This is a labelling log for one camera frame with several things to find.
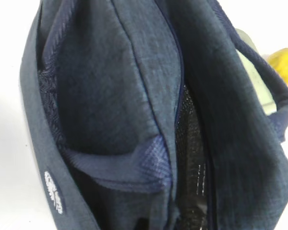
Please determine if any yellow pear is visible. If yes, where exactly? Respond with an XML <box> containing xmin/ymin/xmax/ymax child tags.
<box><xmin>267</xmin><ymin>48</ymin><xmax>288</xmax><ymax>86</ymax></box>

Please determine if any green lidded glass container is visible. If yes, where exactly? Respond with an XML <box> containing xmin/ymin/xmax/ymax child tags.
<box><xmin>234</xmin><ymin>28</ymin><xmax>278</xmax><ymax>113</ymax></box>

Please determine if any navy blue lunch bag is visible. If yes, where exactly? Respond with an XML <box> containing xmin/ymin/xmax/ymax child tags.
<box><xmin>20</xmin><ymin>0</ymin><xmax>288</xmax><ymax>230</ymax></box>

